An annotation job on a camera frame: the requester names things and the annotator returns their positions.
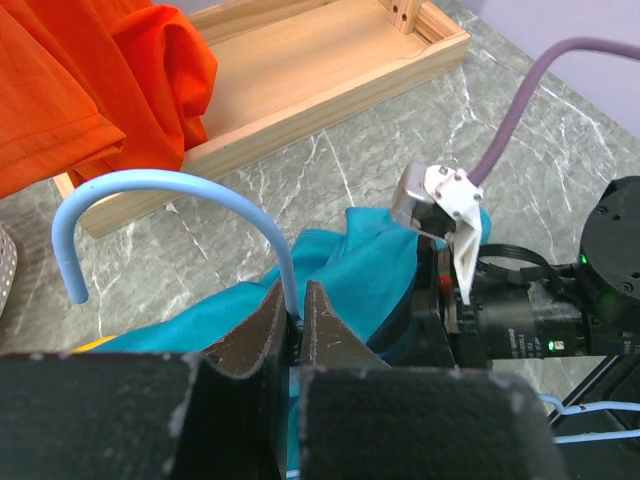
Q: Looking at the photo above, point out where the blue wire hanger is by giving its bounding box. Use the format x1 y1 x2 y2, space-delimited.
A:
51 168 640 480

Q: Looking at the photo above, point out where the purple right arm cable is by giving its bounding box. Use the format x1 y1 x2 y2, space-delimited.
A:
469 36 640 184

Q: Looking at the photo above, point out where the orange t shirt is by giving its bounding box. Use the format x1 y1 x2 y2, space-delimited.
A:
1 1 218 196

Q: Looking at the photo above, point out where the white plastic basket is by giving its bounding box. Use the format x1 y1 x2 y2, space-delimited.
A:
0 223 18 313

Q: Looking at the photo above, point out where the teal t shirt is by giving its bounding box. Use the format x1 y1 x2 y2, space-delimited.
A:
97 207 418 353

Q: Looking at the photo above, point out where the wooden clothes rack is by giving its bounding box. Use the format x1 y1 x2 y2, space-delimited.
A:
51 0 472 239

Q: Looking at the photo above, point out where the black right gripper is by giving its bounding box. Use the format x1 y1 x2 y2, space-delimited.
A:
409 238 595 368

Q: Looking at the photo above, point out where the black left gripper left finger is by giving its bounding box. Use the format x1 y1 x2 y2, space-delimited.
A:
169 283 290 479

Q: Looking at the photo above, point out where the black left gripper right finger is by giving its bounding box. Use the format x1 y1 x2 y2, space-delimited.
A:
299 282 567 479

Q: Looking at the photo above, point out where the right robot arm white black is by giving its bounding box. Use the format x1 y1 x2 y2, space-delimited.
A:
408 176 639 437

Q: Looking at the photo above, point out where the yellow plastic tray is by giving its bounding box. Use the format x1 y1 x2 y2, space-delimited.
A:
72 336 115 354

